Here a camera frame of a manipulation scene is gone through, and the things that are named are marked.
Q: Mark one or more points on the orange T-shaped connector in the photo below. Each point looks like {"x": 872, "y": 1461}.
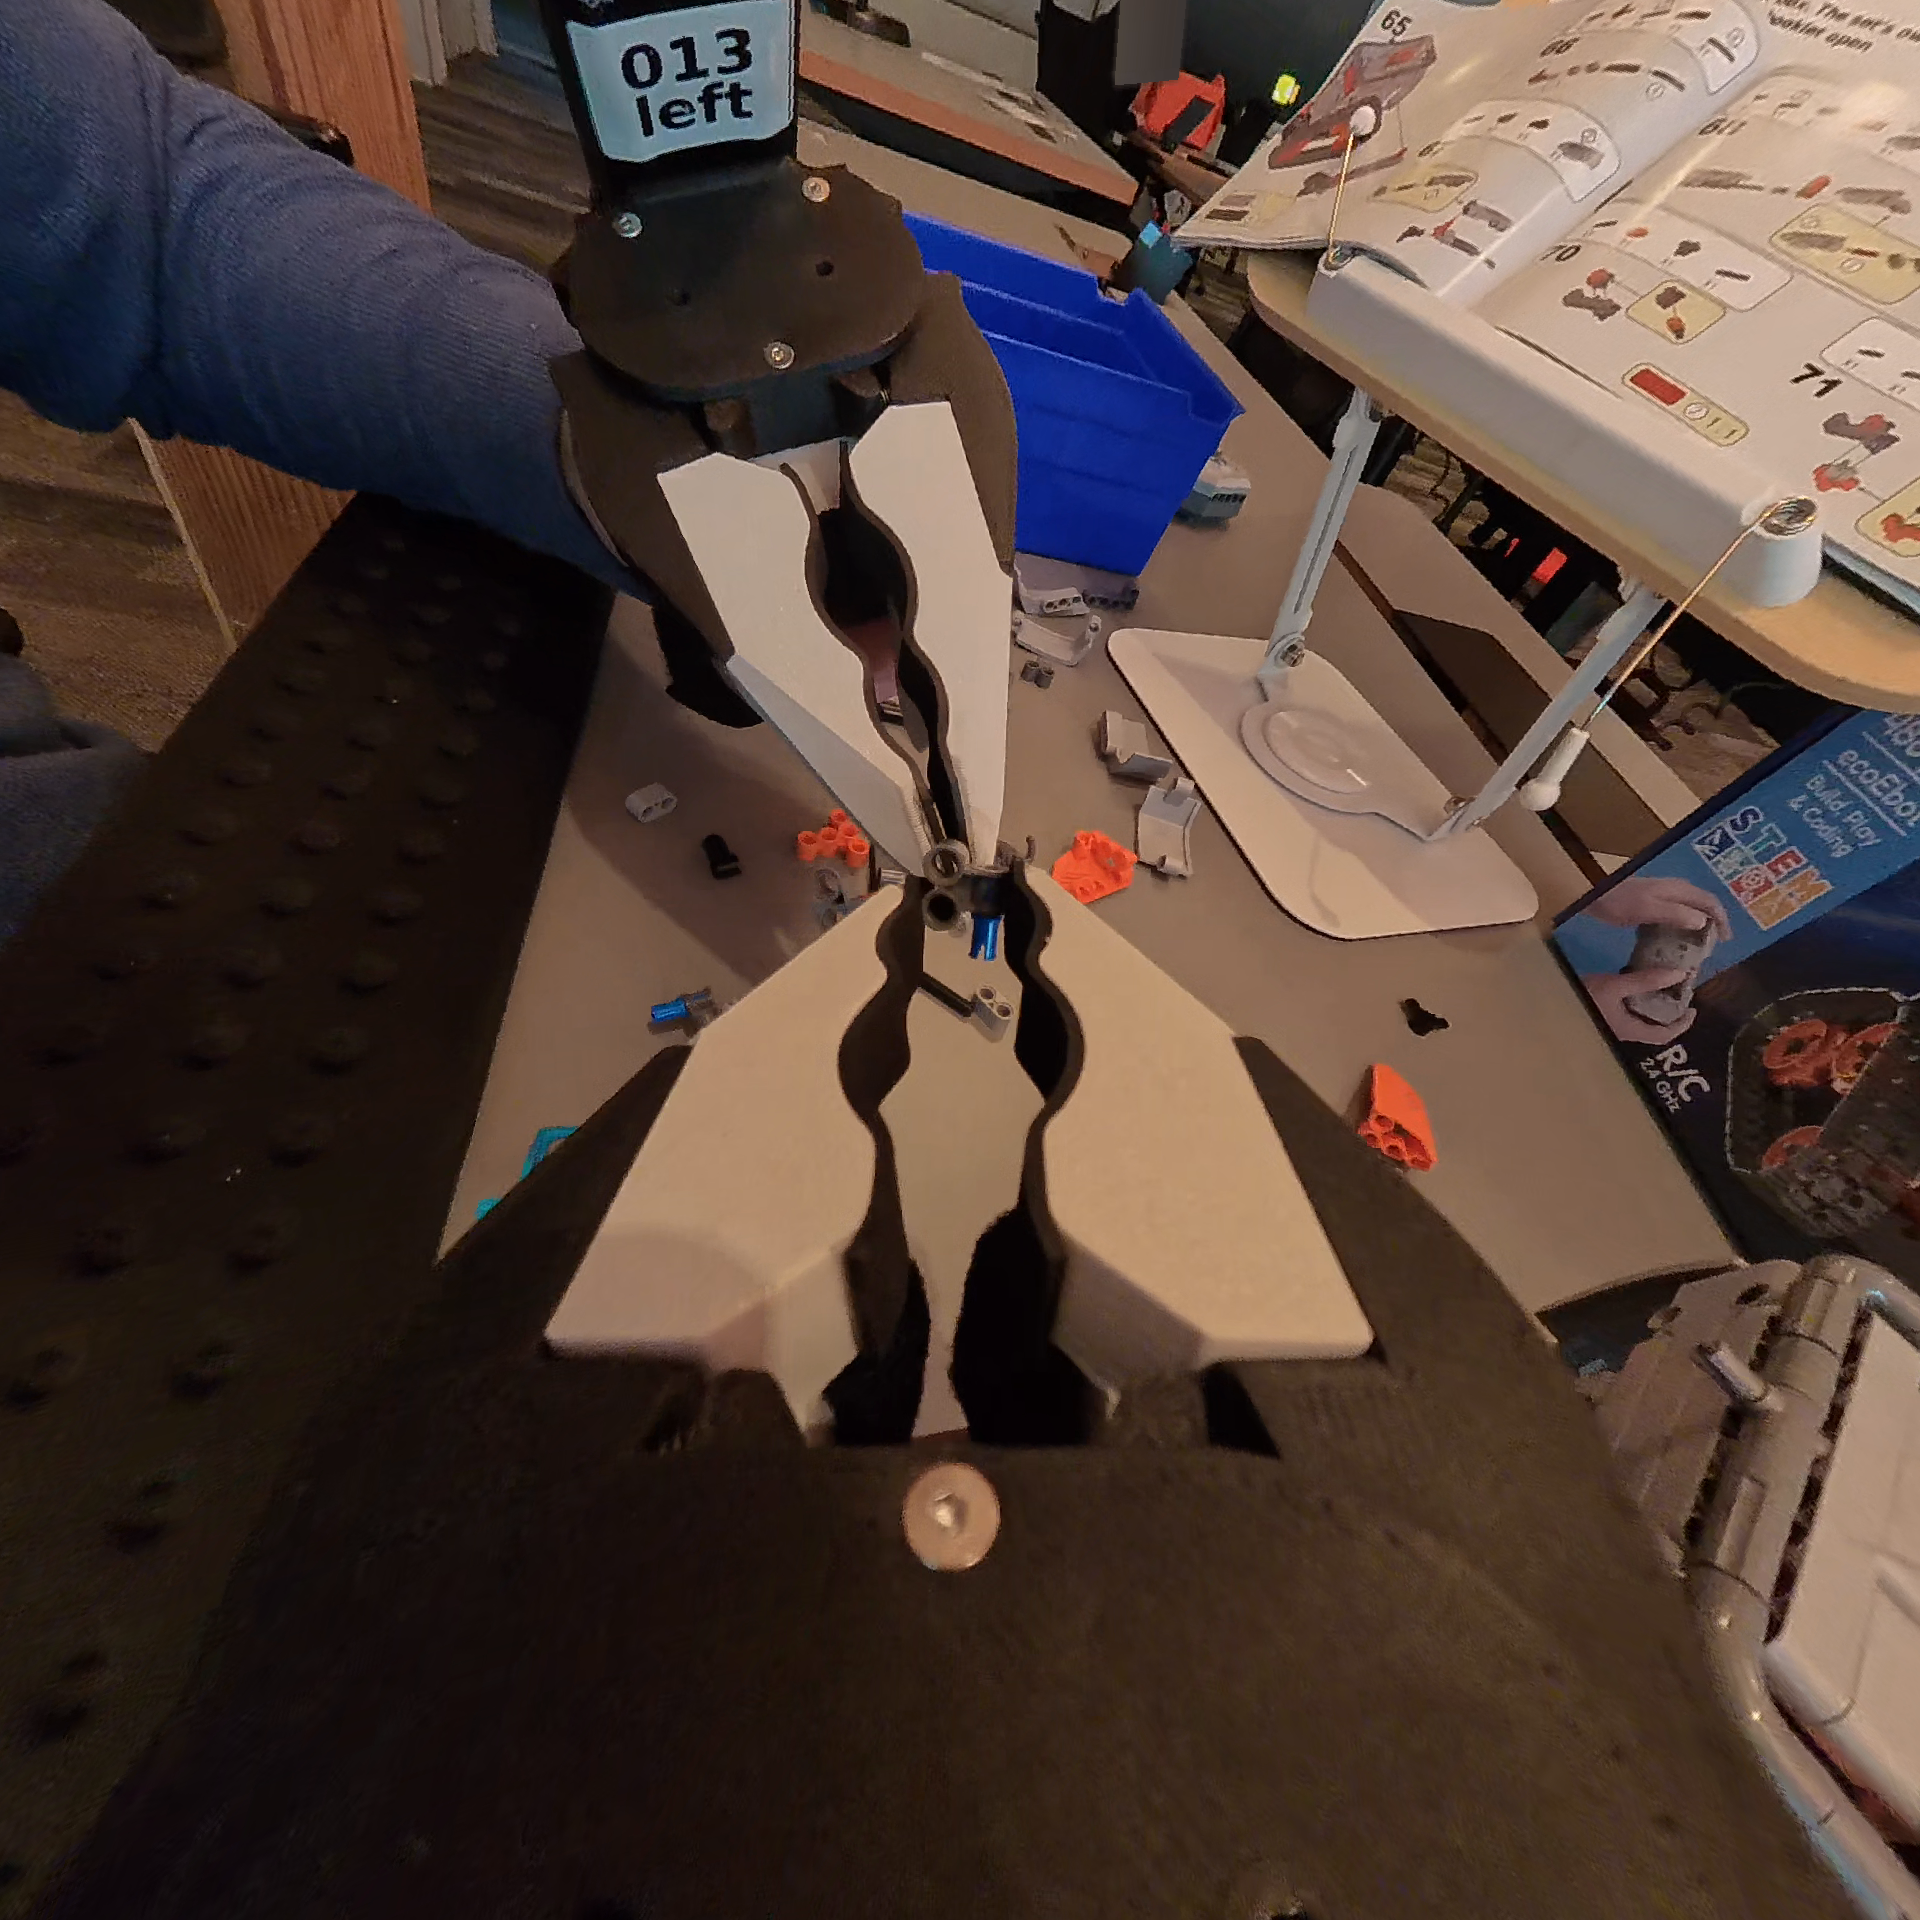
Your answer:
{"x": 834, "y": 840}

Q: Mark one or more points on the black short connector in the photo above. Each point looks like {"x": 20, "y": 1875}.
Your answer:
{"x": 722, "y": 856}

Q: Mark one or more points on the blue bin with white label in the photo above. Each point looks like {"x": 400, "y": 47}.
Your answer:
{"x": 1080, "y": 405}

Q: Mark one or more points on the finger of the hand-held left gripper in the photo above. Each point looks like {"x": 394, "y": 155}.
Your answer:
{"x": 960, "y": 569}
{"x": 749, "y": 600}

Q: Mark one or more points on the black long axle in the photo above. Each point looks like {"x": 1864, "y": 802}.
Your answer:
{"x": 945, "y": 992}

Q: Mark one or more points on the small black connector piece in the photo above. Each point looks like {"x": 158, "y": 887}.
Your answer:
{"x": 1424, "y": 1018}

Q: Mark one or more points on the orange and black device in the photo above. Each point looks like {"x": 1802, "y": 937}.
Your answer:
{"x": 1178, "y": 109}

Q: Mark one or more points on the white stand with wooden tray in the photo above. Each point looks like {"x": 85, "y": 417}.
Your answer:
{"x": 1424, "y": 885}

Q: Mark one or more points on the black studded foam mat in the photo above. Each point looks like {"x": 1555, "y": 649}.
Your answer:
{"x": 224, "y": 1049}

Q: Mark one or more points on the light blue separator tool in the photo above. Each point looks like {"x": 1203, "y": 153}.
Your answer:
{"x": 516, "y": 1170}

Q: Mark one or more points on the light grey curved panel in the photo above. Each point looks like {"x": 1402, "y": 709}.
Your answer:
{"x": 1165, "y": 826}
{"x": 1049, "y": 593}
{"x": 1058, "y": 640}
{"x": 1132, "y": 744}

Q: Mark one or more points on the person's left forearm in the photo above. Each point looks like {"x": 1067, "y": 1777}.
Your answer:
{"x": 224, "y": 271}

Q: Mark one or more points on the grey tracked toy robot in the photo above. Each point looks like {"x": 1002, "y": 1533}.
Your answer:
{"x": 1770, "y": 1424}

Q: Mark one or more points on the blue pin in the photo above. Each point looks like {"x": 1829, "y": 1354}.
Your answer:
{"x": 984, "y": 937}

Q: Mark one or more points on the white instruction booklet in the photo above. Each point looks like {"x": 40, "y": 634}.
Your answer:
{"x": 1651, "y": 225}

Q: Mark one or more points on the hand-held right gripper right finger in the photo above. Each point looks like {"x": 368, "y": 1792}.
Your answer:
{"x": 1201, "y": 1201}

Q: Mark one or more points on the orange angled panel piece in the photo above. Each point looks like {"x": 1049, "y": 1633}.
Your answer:
{"x": 1096, "y": 866}
{"x": 1396, "y": 1119}

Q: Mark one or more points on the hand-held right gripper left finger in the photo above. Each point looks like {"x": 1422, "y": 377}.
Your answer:
{"x": 705, "y": 1201}

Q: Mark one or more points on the blue printed cardboard box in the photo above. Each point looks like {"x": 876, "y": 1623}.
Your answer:
{"x": 1798, "y": 840}

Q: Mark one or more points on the grey motor block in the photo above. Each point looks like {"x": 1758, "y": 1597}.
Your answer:
{"x": 1213, "y": 482}

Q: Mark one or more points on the grey toy actuator assembly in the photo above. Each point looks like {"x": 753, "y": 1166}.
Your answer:
{"x": 681, "y": 1011}

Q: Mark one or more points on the light grey two-hole connector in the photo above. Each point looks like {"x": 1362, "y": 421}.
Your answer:
{"x": 992, "y": 1013}
{"x": 651, "y": 805}

